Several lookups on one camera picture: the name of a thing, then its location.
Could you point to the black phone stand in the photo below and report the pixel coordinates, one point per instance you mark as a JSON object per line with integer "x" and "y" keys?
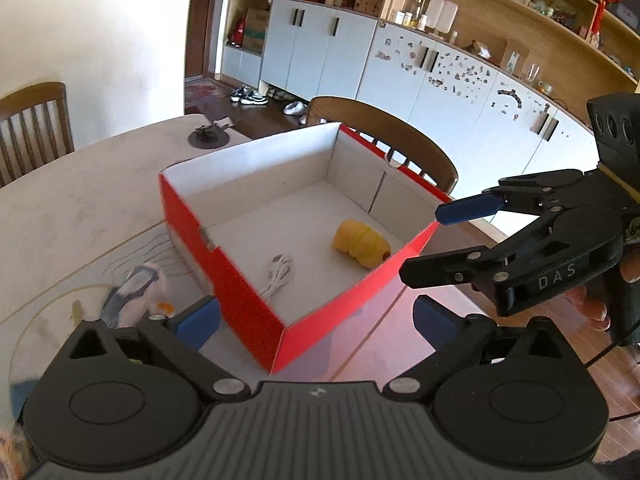
{"x": 210, "y": 137}

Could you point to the white grey pink object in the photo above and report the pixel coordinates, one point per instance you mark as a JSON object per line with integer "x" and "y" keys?
{"x": 143, "y": 293}

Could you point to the red cardboard shoe box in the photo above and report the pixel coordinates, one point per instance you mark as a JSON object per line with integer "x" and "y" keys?
{"x": 255, "y": 223}

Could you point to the white cabinet row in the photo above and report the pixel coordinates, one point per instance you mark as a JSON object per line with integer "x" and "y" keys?
{"x": 489, "y": 125}

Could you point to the wooden wall shelf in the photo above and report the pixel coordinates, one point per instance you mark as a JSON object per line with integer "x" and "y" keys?
{"x": 539, "y": 52}

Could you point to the yellow plush toy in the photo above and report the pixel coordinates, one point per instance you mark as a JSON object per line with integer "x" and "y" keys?
{"x": 362, "y": 243}

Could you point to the pair of sneakers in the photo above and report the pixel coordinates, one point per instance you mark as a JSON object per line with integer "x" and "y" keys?
{"x": 248, "y": 97}

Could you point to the person's right hand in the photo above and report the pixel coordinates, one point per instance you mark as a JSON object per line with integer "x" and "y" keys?
{"x": 592, "y": 302}

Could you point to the wooden chair behind box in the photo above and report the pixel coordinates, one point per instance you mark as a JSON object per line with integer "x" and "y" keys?
{"x": 392, "y": 131}

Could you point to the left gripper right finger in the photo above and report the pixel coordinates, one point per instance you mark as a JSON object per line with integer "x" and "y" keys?
{"x": 458, "y": 342}

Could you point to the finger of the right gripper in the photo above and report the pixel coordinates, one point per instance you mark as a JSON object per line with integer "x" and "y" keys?
{"x": 460, "y": 266}
{"x": 469, "y": 208}

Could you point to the wooden chair at left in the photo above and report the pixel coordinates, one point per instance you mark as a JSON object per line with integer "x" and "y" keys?
{"x": 35, "y": 129}

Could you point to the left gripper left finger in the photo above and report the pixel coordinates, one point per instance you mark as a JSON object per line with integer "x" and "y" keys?
{"x": 176, "y": 344}

